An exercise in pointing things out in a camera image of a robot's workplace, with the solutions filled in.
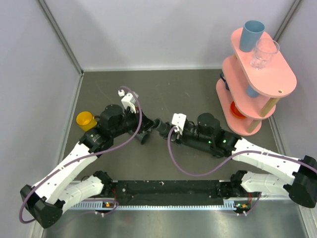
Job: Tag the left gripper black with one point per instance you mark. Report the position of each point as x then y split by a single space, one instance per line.
146 123

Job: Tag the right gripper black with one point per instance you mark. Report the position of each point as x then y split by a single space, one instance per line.
178 138

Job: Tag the grey plastic pipe fitting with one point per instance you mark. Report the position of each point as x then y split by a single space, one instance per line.
143 137

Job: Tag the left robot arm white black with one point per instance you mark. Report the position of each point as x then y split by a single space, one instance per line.
48 199

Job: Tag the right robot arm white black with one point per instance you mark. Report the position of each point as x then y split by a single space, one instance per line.
286 176

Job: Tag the yellow plastic cup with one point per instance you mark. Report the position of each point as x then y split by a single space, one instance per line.
86 120

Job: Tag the orange bowl bottom tier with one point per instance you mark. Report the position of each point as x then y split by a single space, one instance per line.
236 113

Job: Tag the dark blue cup behind shelf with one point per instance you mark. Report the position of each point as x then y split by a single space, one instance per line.
224 80

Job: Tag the pink three-tier shelf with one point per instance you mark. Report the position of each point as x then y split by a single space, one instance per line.
275 81

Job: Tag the blue cup middle tier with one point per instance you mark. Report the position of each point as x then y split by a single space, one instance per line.
251 92

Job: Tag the clear glass cup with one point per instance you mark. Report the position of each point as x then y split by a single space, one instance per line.
264 51

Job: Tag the blue cup on top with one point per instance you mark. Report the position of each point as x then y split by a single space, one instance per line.
251 33

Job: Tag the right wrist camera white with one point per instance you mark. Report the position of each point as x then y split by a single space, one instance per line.
178 122

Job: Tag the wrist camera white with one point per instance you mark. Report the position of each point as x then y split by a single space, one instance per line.
128 101
178 122

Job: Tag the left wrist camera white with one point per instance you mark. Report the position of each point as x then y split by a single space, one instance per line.
128 101

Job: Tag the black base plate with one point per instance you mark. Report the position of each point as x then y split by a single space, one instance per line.
170 192

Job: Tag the grey slotted cable duct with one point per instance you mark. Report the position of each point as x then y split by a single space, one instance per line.
228 205

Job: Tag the aluminium frame rail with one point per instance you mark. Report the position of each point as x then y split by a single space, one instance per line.
274 196

